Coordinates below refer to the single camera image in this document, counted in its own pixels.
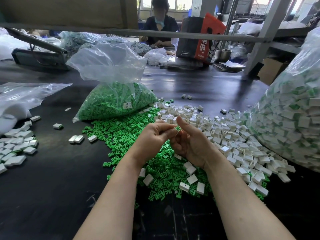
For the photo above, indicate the person's right hand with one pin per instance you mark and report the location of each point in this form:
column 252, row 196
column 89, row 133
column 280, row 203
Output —
column 197, row 145

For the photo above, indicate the person's left hand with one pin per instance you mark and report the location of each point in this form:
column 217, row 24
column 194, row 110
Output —
column 149, row 142

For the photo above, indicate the pile of green parts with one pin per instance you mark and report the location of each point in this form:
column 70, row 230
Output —
column 112, row 132

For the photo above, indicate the pile of white plastic caps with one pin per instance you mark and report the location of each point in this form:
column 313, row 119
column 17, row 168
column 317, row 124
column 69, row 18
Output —
column 245, row 142

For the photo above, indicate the pile of assembled white pieces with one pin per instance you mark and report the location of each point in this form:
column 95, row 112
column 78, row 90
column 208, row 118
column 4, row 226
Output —
column 17, row 146

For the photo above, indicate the person's left forearm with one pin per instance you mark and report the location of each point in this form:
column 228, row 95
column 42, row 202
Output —
column 111, row 210

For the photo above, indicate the person's right forearm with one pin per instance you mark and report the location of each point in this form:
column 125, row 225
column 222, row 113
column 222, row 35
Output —
column 247, row 210

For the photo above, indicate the bag of green clips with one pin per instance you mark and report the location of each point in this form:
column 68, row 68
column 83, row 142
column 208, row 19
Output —
column 116, row 100

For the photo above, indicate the large bag of white caps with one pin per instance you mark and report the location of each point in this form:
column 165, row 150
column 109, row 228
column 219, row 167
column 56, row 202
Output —
column 297, row 112

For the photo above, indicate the clear bag of pale parts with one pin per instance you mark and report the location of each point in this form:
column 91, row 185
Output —
column 87, row 41

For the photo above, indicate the white paper sheets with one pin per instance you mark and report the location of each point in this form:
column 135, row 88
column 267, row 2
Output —
column 230, row 66

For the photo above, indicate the crumpled white plastic bag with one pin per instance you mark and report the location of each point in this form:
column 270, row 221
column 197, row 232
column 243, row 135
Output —
column 157, row 57

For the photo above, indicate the small white plastic scrap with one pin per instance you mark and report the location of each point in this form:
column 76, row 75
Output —
column 68, row 109

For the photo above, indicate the metal bowl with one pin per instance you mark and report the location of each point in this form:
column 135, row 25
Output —
column 223, row 55

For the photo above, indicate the black and red box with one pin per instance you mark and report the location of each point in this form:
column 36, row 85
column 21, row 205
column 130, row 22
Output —
column 197, row 42

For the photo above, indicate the cardboard box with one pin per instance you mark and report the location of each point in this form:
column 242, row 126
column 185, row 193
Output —
column 273, row 71

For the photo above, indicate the black table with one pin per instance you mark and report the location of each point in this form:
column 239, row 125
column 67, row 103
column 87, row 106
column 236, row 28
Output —
column 50, row 197

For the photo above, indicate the empty clear plastic bag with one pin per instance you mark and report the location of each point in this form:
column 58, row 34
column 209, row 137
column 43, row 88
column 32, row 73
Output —
column 27, row 93

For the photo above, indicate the white bags on shelf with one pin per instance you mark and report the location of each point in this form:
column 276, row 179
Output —
column 267, row 26

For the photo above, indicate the brown board panel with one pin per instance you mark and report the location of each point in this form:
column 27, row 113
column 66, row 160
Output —
column 67, row 11

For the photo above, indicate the white plastic sheet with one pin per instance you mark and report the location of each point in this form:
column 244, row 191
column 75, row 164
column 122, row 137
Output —
column 10, row 46

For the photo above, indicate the grey metal shelf frame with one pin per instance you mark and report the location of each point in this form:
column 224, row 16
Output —
column 100, row 31

